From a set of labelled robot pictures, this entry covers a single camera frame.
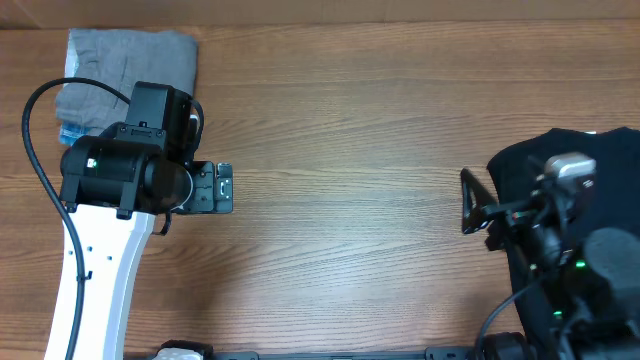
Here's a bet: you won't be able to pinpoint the grey shorts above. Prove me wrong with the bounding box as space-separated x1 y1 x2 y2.
67 28 198 134

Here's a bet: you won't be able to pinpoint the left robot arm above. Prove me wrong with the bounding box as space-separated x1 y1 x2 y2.
45 82 233 359

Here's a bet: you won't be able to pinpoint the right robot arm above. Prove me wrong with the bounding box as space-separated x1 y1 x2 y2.
460 160 639 359

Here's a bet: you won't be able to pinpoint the black garment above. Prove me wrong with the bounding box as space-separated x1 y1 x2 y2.
467 128 639 359

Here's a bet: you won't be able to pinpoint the folded blue denim jeans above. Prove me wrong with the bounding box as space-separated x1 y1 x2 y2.
55 33 89 145

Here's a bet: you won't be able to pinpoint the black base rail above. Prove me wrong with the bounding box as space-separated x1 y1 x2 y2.
124 340 472 360

